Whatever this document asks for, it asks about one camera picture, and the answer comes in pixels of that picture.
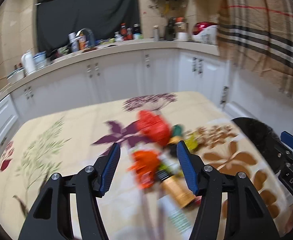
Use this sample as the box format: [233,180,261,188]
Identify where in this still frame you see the white spray bottle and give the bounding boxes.
[68,33,79,53]

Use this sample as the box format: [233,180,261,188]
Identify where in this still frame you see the white kitchen cabinets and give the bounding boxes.
[0,44,227,149]

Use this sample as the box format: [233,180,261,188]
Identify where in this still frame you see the plaid hanging cloth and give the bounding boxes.
[217,0,293,100]

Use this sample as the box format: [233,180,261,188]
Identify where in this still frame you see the steel thermos bottle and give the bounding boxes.
[153,25,159,42]

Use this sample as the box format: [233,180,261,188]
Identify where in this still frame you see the red label bottle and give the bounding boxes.
[156,170,196,209]

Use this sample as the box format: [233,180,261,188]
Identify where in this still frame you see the black window curtain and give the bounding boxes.
[36,0,140,54]

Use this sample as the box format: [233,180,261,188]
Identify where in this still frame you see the floral beige tablecloth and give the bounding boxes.
[0,92,290,239]

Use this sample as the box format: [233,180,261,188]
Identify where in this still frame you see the black trash bin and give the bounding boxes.
[232,117,284,174]

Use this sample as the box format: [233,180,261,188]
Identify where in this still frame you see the orange soap dispenser bottle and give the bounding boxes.
[78,35,86,50]

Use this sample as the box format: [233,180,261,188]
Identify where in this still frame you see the yellow packaging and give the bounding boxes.
[184,132,198,153]

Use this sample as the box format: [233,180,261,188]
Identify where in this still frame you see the orange wrapper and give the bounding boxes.
[128,150,161,189]

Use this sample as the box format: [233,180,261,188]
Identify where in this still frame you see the red white rice cooker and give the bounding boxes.
[191,22,217,46]

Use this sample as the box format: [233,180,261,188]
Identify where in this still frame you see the red plastic bag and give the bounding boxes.
[136,110,171,146]

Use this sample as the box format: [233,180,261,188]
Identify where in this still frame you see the white electric kettle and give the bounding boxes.
[21,50,36,75]

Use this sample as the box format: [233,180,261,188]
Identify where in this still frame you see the green yellow label bottle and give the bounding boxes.
[167,124,183,157]

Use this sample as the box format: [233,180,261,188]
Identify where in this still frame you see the dark sauce bottle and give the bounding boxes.
[120,23,128,41]

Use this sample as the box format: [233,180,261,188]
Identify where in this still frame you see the black cap jar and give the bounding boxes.
[133,23,141,40]

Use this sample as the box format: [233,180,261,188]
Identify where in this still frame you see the chrome sink faucet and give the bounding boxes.
[76,28,96,48]

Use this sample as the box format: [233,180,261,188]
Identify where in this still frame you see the white green wrapper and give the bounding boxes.
[158,153,183,177]

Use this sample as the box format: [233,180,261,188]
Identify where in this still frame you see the black knife block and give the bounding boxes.
[164,17,176,41]

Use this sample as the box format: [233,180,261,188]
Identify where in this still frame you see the white blender jug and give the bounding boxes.
[175,17,189,42]

